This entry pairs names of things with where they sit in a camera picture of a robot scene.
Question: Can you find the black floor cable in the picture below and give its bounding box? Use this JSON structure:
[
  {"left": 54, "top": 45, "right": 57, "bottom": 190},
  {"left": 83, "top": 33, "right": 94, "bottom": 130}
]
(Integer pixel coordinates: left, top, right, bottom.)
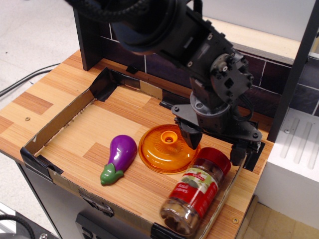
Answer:
[{"left": 0, "top": 63, "right": 61, "bottom": 97}]

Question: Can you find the black braided cable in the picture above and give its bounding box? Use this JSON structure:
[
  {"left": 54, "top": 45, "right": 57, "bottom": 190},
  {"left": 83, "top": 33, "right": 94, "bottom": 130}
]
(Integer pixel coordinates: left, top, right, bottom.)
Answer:
[{"left": 0, "top": 214, "right": 35, "bottom": 237}]

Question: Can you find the cardboard fence with black tape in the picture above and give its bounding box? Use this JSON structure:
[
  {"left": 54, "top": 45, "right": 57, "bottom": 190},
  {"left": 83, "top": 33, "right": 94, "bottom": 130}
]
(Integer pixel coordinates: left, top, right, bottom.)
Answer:
[{"left": 19, "top": 66, "right": 266, "bottom": 239}]

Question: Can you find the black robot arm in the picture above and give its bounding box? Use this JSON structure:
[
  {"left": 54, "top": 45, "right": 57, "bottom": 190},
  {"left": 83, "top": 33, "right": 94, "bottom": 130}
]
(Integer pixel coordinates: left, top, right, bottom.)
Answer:
[{"left": 69, "top": 0, "right": 262, "bottom": 166}]

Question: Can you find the white ridged side unit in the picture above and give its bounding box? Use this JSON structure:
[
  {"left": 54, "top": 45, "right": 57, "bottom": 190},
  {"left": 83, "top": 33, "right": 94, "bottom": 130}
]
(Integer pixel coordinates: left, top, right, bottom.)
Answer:
[{"left": 256, "top": 109, "right": 319, "bottom": 229}]

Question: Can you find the purple toy eggplant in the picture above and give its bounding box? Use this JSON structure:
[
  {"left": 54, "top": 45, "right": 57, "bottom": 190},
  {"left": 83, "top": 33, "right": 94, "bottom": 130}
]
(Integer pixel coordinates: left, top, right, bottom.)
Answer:
[{"left": 100, "top": 135, "right": 138, "bottom": 186}]

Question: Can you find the basil bottle with red lid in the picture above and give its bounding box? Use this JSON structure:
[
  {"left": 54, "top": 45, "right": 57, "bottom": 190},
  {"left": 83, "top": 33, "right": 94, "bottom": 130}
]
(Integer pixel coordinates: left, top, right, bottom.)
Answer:
[{"left": 159, "top": 147, "right": 231, "bottom": 237}]

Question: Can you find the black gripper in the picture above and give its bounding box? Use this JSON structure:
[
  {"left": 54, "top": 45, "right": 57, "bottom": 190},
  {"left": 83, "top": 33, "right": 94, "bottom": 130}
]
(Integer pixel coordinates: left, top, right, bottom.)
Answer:
[{"left": 171, "top": 96, "right": 262, "bottom": 166}]

